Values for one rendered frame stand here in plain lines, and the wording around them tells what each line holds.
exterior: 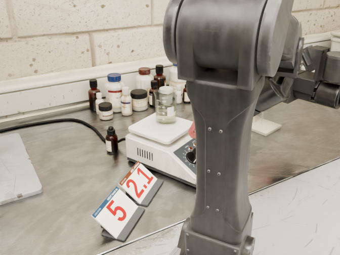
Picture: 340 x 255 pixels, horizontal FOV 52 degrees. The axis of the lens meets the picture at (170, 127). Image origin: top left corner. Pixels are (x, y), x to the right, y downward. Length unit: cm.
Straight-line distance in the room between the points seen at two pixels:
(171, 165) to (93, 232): 22
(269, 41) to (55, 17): 93
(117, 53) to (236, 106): 95
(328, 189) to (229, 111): 53
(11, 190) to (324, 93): 72
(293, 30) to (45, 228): 52
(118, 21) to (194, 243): 90
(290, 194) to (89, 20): 79
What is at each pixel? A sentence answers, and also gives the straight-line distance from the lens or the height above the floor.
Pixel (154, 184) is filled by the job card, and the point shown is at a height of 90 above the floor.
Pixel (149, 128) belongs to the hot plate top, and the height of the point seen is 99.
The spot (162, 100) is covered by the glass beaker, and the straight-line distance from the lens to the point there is 79.
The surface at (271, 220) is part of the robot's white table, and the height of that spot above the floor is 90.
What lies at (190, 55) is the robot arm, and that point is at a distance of 30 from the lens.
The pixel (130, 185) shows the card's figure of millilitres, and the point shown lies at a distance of 71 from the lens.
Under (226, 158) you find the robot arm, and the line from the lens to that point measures 34.
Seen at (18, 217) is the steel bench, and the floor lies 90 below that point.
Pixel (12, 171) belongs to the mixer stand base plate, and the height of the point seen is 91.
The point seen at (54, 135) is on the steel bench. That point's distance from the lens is 101.
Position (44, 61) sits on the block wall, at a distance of 116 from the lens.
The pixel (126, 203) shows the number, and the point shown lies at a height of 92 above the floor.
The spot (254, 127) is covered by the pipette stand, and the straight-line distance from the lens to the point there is 101.
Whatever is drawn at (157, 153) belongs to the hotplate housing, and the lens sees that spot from 76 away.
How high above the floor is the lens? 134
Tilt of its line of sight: 26 degrees down
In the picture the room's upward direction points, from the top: straight up
